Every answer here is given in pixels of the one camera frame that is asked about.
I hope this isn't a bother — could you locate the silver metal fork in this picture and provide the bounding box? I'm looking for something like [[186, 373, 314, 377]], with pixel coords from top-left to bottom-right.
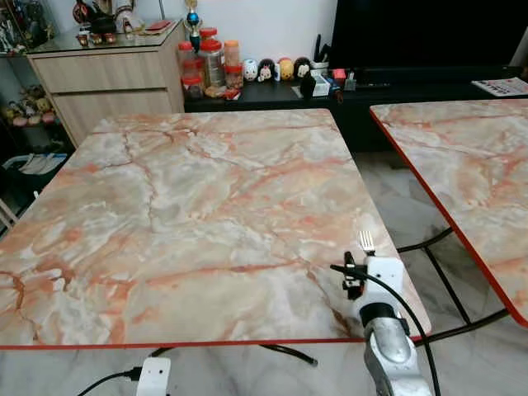
[[358, 230, 377, 256]]

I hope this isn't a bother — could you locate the black round figurine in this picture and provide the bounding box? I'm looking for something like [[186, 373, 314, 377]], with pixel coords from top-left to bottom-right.
[[258, 58, 278, 83], [295, 56, 314, 80]]

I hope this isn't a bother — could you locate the white round figurine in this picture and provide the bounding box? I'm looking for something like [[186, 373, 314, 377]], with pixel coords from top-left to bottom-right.
[[242, 58, 259, 83]]

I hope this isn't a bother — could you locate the printed magazine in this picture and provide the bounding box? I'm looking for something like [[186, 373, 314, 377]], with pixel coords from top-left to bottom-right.
[[471, 77, 528, 98]]

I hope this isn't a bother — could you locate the small clear red-lidded jar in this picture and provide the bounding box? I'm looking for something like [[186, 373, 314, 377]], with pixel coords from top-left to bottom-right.
[[181, 74, 205, 101]]

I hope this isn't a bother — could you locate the black flat television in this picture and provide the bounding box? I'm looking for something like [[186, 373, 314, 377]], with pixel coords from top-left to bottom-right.
[[328, 0, 528, 72]]

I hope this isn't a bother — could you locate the large clear red-lidded jar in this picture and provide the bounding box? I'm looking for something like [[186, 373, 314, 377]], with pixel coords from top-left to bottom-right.
[[201, 39, 226, 88]]

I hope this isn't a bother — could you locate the orange snack jar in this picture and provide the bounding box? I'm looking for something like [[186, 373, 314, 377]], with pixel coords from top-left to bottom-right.
[[224, 40, 242, 68]]

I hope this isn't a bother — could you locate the blue and gold trophy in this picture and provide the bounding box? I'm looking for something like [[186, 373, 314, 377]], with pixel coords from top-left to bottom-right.
[[185, 0, 202, 50]]

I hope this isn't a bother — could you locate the light wooden drawer cabinet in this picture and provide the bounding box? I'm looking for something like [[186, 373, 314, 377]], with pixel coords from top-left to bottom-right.
[[27, 21, 187, 146]]

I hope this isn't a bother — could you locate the flat red box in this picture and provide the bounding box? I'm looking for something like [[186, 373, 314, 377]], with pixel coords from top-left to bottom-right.
[[144, 20, 172, 35]]

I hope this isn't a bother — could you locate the dark teapot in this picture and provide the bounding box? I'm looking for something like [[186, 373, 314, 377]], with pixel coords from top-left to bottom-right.
[[88, 12, 117, 44]]

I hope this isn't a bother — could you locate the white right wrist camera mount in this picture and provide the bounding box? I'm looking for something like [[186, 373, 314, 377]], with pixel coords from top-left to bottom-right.
[[363, 256, 405, 306]]

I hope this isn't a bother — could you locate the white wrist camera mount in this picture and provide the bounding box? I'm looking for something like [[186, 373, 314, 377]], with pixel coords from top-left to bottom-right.
[[363, 256, 405, 306], [136, 356, 172, 396]]

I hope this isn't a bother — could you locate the black metal table leg frame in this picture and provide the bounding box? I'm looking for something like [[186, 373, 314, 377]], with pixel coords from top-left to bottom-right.
[[396, 226, 512, 344], [151, 342, 319, 367]]

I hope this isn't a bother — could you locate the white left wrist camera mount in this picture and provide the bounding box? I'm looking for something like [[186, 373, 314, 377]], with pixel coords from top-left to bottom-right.
[[136, 356, 172, 396]]

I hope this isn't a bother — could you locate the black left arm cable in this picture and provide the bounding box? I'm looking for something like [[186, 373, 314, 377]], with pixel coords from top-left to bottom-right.
[[78, 368, 143, 396]]

